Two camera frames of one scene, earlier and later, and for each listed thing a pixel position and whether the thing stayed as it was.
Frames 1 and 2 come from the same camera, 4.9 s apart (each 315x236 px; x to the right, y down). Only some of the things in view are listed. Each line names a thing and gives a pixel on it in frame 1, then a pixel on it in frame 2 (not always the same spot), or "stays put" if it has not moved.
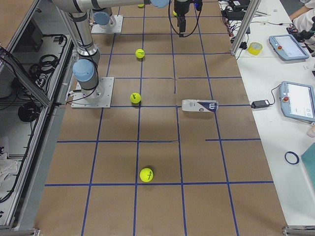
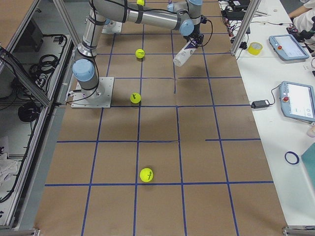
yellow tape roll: [255, 48] stays put
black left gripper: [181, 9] -> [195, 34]
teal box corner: [308, 159] stays put
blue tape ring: [296, 155] stays put
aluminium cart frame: [36, 59] stays put
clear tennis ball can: [199, 105] -> [185, 53]
